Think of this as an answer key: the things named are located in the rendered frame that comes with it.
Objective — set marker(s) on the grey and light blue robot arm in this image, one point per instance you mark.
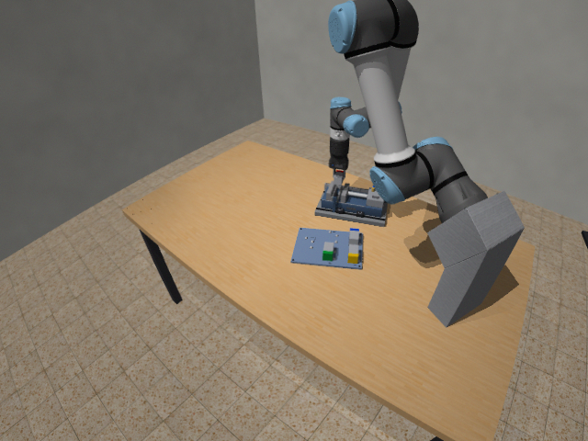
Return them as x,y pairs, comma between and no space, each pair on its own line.
356,29

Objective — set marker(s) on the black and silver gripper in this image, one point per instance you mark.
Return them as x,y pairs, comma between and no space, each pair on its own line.
339,146

